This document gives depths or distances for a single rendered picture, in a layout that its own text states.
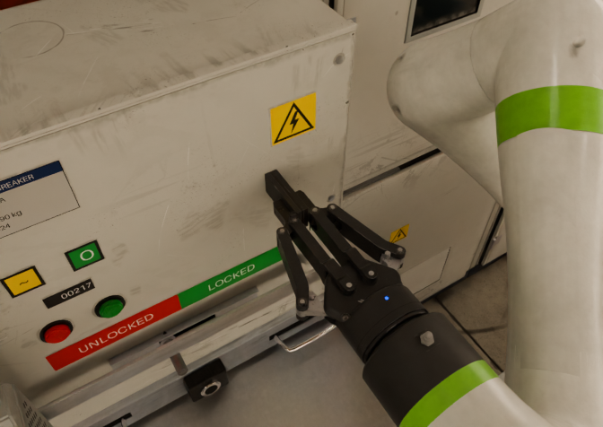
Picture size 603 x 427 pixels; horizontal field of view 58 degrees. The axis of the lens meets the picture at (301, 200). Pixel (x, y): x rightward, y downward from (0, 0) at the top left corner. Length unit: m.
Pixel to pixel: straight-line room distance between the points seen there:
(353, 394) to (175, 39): 0.59
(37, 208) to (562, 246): 0.48
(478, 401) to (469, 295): 1.63
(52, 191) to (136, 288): 0.19
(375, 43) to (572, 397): 0.64
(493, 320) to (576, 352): 1.49
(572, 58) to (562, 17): 0.05
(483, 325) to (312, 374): 1.18
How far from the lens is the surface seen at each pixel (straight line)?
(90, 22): 0.62
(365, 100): 1.03
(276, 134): 0.59
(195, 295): 0.72
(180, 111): 0.51
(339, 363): 0.92
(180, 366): 0.74
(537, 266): 0.56
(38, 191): 0.52
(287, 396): 0.90
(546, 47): 0.61
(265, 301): 0.73
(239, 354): 0.88
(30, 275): 0.59
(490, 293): 2.10
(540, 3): 0.64
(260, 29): 0.57
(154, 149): 0.53
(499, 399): 0.46
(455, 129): 0.74
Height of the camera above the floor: 1.68
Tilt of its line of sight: 48 degrees down
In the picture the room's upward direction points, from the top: straight up
